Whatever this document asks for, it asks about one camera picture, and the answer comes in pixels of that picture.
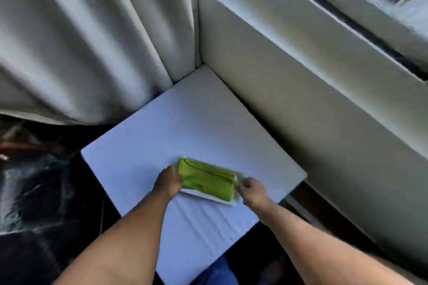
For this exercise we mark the green cloth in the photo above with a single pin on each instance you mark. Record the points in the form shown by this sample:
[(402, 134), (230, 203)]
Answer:
[(207, 179)]

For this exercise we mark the black plastic sheet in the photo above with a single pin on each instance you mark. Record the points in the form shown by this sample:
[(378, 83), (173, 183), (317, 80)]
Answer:
[(43, 204)]

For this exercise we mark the person's left hand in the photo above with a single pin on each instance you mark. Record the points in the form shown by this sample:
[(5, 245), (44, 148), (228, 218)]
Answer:
[(169, 183)]

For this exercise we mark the person's right forearm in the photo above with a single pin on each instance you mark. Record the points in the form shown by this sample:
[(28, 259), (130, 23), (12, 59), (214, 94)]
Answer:
[(321, 248)]

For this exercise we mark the white table cover sheet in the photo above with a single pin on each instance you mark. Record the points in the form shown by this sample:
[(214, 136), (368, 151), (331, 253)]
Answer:
[(190, 168)]

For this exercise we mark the person's left forearm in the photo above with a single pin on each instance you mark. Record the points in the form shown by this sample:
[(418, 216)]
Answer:
[(123, 244)]

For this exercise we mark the person's right hand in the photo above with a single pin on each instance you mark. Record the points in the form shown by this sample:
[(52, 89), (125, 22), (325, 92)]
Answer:
[(255, 193)]

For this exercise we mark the white curtain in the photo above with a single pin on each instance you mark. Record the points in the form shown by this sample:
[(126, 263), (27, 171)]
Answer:
[(87, 37)]

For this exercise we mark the person's right fingers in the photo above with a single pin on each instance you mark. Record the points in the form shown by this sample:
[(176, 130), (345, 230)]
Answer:
[(243, 188)]

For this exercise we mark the window frame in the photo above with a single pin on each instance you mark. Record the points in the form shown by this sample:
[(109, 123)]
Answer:
[(351, 11)]

